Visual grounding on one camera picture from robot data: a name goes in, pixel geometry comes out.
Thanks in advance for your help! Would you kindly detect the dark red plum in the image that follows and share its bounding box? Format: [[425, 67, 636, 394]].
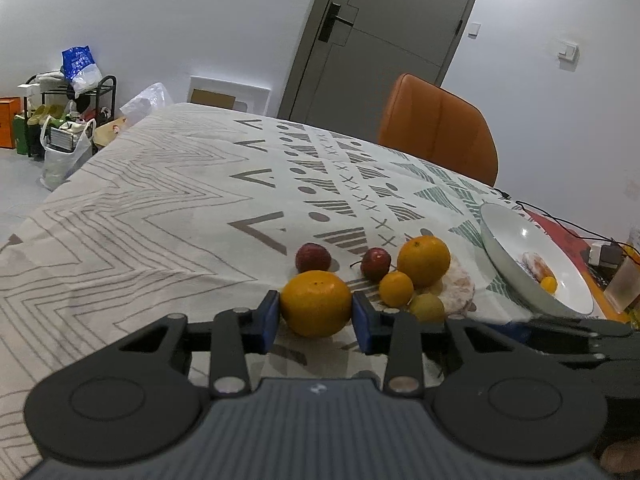
[[295, 242, 332, 273]]

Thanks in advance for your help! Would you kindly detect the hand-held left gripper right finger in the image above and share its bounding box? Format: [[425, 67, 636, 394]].
[[351, 291, 516, 395]]

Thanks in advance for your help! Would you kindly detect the orange leather chair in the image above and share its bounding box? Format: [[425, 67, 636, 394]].
[[377, 73, 499, 187]]

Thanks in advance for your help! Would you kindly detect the large orange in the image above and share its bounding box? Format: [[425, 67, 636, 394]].
[[280, 270, 353, 338], [397, 235, 452, 289]]

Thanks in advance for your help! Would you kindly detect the yellow-green round fruit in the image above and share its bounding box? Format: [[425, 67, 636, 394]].
[[409, 292, 446, 324]]

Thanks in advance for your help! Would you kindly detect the brown cardboard sheet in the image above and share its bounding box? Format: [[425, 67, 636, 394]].
[[191, 89, 236, 109]]

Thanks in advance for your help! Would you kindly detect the white plastic bag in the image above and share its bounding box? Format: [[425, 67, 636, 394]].
[[40, 117, 97, 191]]

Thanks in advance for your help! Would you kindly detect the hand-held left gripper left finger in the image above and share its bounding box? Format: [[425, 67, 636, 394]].
[[117, 290, 281, 397]]

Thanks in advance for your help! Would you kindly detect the white plate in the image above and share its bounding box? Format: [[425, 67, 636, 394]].
[[480, 203, 595, 318]]

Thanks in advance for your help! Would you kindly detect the black door handle lock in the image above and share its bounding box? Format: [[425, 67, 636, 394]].
[[318, 3, 353, 44]]

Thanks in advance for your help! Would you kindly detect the small red apple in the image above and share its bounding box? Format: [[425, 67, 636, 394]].
[[350, 247, 392, 282]]

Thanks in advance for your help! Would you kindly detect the black shoe rack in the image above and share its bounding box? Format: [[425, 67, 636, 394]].
[[25, 74, 117, 158]]

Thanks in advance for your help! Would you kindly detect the clear plastic bag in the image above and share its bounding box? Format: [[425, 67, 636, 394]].
[[120, 82, 173, 128]]

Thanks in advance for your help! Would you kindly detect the white wall panel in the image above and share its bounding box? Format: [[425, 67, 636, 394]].
[[186, 76, 272, 116]]

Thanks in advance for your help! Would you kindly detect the orange box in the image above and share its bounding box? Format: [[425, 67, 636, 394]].
[[0, 96, 20, 150]]

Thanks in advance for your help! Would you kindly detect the grey door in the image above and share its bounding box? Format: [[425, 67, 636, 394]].
[[278, 0, 490, 133]]

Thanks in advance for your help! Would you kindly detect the patterned white tablecloth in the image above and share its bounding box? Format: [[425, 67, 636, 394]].
[[0, 102, 551, 467]]

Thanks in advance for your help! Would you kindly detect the translucent plastic container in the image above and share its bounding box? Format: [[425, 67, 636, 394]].
[[602, 250, 640, 313]]

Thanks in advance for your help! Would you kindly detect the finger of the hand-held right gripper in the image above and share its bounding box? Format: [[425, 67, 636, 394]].
[[487, 316, 633, 341]]

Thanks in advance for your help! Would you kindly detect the cardboard box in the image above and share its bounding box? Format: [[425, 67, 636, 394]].
[[95, 117, 128, 151]]

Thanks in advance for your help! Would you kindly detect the blue plastic bag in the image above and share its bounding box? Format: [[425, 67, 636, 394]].
[[61, 46, 103, 95]]

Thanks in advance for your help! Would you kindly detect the white charger adapter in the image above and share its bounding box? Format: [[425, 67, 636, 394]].
[[589, 240, 623, 267]]

